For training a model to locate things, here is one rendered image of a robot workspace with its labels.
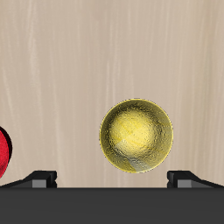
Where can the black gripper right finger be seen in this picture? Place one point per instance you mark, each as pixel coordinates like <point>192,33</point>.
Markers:
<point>182,176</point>

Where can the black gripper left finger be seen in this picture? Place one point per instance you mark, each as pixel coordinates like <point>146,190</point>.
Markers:
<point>42,176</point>

